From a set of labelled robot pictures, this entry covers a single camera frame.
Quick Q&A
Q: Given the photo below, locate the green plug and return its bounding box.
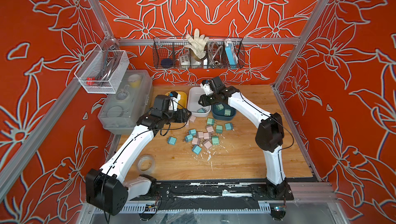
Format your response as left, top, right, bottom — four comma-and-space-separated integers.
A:
216, 125, 223, 134
207, 118, 215, 126
216, 104, 224, 111
211, 136, 220, 146
224, 109, 232, 116

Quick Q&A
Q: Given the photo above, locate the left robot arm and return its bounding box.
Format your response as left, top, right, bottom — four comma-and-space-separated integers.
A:
86, 92, 191, 216

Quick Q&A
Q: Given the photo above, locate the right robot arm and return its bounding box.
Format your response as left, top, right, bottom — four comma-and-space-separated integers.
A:
198, 77, 287, 198

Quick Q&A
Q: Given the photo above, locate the dark teal storage box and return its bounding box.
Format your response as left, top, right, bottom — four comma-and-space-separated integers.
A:
212, 103, 237, 121

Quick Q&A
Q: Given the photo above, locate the yellow storage box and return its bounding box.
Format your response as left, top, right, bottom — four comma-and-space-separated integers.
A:
166, 91, 187, 110

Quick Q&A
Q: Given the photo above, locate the white storage box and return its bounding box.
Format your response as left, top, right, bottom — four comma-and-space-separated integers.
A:
187, 87, 211, 117

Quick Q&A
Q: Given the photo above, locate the pink plug near yellow box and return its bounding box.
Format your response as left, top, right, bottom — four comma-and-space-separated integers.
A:
189, 115, 196, 123

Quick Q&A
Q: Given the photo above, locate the light blue box in basket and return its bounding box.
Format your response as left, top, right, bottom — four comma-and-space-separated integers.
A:
224, 38, 238, 68

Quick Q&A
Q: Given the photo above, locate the green plug top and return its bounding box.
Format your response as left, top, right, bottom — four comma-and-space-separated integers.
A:
207, 118, 215, 126

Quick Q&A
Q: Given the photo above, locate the clear plastic lidded container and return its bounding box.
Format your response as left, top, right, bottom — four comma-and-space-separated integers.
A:
98, 70, 153, 135

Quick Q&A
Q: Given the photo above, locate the blue plug bottom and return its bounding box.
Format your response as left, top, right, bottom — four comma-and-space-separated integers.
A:
192, 145, 202, 155

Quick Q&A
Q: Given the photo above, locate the white socket cube in basket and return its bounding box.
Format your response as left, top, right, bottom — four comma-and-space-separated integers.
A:
178, 53, 190, 68

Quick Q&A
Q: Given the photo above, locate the clear tape roll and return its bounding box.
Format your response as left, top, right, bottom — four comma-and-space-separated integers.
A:
137, 155, 156, 174

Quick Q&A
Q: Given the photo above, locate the pink plug bottom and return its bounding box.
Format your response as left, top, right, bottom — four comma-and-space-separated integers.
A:
203, 140, 212, 149

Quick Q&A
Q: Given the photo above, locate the cream rubber glove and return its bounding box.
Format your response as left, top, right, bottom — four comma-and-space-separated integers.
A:
185, 28, 209, 60

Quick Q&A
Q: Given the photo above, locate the red object in basket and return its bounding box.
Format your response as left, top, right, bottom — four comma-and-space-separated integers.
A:
85, 77, 96, 86

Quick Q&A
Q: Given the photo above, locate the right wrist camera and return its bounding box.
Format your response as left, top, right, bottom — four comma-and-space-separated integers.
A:
200, 80, 213, 96

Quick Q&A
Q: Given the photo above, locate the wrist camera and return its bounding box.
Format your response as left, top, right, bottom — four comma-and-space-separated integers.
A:
200, 80, 213, 96
169, 91, 181, 112

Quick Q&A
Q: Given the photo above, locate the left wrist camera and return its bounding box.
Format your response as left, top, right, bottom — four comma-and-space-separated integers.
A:
169, 91, 181, 112

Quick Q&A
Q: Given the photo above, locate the black wire wall basket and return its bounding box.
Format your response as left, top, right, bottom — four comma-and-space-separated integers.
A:
153, 35, 247, 69

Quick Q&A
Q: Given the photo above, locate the white wire basket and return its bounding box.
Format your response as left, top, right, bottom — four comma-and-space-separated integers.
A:
74, 46, 129, 94

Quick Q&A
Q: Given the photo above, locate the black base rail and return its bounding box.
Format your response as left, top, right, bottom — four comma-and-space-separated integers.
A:
155, 179, 295, 201

